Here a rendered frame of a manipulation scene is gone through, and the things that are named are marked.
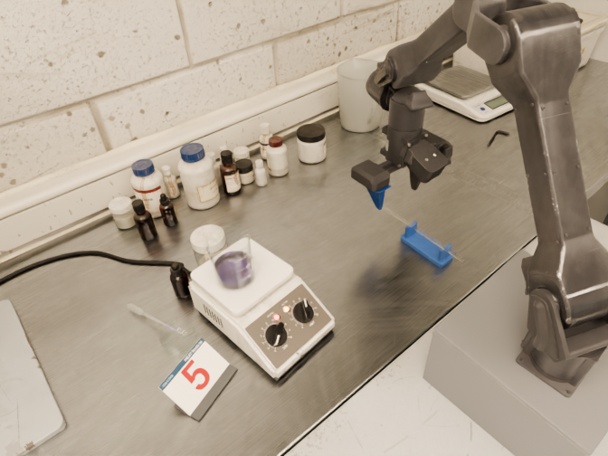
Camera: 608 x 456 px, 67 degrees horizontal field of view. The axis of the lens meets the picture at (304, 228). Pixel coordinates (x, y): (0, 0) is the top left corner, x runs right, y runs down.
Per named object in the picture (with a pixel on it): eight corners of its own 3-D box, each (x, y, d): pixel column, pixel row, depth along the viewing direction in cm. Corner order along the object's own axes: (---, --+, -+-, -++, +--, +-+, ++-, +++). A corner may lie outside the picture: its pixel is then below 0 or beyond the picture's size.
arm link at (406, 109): (441, 91, 67) (413, 69, 74) (407, 99, 66) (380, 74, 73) (435, 133, 72) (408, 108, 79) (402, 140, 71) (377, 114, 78)
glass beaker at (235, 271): (242, 258, 73) (233, 217, 67) (265, 280, 69) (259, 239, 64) (204, 280, 70) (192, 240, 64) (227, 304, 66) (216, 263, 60)
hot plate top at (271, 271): (297, 273, 71) (296, 269, 70) (237, 319, 64) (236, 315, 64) (246, 239, 77) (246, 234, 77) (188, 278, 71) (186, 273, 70)
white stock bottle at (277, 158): (291, 168, 107) (289, 136, 102) (282, 179, 104) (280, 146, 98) (274, 164, 109) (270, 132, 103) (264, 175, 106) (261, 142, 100)
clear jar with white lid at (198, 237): (192, 268, 84) (183, 235, 78) (219, 251, 87) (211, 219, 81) (211, 285, 80) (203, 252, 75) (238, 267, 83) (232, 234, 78)
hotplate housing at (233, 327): (337, 329, 72) (337, 296, 67) (276, 385, 65) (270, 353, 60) (245, 262, 84) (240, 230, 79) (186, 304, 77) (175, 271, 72)
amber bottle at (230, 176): (220, 191, 102) (212, 153, 95) (232, 183, 104) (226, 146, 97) (232, 197, 100) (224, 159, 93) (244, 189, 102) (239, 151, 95)
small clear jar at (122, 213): (113, 221, 95) (105, 201, 92) (136, 213, 97) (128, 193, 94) (118, 232, 92) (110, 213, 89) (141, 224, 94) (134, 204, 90)
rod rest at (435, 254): (452, 260, 82) (456, 245, 80) (440, 269, 81) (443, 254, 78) (412, 232, 88) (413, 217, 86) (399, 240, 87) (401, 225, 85)
